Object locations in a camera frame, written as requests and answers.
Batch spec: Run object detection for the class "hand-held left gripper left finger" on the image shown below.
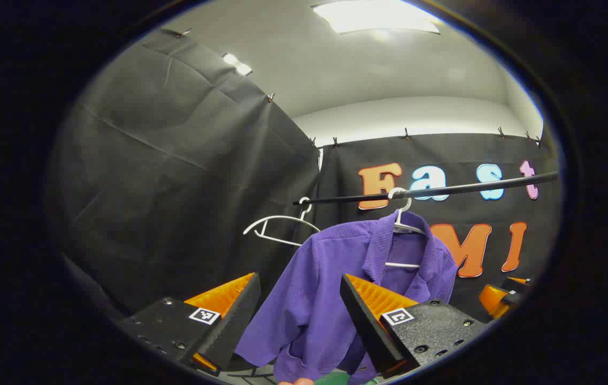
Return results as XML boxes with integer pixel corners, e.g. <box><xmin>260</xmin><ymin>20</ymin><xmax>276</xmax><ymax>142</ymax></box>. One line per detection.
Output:
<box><xmin>118</xmin><ymin>272</ymin><xmax>261</xmax><ymax>374</ymax></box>

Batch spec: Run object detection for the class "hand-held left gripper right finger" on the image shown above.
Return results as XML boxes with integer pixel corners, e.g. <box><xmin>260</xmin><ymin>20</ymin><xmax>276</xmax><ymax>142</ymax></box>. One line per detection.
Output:
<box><xmin>339</xmin><ymin>273</ymin><xmax>490</xmax><ymax>379</ymax></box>

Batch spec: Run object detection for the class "green laundry hamper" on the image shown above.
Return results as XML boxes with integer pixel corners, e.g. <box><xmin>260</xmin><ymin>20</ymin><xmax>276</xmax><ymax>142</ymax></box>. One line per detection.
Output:
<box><xmin>312</xmin><ymin>372</ymin><xmax>379</xmax><ymax>385</ymax></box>

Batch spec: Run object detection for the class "purple short-sleeved shirt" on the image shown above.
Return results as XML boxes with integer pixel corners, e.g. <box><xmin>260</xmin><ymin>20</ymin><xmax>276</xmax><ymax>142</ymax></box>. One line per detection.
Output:
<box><xmin>234</xmin><ymin>210</ymin><xmax>459</xmax><ymax>385</ymax></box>

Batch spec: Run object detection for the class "white plastic clothes hanger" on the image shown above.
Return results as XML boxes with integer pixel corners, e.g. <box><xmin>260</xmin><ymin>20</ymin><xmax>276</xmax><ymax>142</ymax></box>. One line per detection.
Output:
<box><xmin>384</xmin><ymin>187</ymin><xmax>427</xmax><ymax>269</ymax></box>
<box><xmin>243</xmin><ymin>197</ymin><xmax>321</xmax><ymax>248</ymax></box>

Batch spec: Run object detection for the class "black clothes rack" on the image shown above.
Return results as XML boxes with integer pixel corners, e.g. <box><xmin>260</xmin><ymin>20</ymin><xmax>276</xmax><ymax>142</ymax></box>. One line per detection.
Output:
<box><xmin>293</xmin><ymin>171</ymin><xmax>559</xmax><ymax>206</ymax></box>

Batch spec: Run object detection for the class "black backdrop cloth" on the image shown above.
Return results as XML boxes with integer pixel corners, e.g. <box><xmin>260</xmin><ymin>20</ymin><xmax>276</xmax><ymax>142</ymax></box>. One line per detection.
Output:
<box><xmin>47</xmin><ymin>29</ymin><xmax>321</xmax><ymax>316</ymax></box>
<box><xmin>304</xmin><ymin>133</ymin><xmax>561</xmax><ymax>321</ymax></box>

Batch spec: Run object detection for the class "small ceiling light panel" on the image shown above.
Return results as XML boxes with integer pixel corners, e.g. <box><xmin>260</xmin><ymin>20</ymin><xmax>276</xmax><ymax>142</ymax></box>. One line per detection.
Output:
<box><xmin>222</xmin><ymin>52</ymin><xmax>253</xmax><ymax>76</ymax></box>

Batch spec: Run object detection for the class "large ceiling light panel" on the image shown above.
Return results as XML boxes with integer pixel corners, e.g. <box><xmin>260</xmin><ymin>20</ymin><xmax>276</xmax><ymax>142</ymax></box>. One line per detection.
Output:
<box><xmin>312</xmin><ymin>0</ymin><xmax>441</xmax><ymax>34</ymax></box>

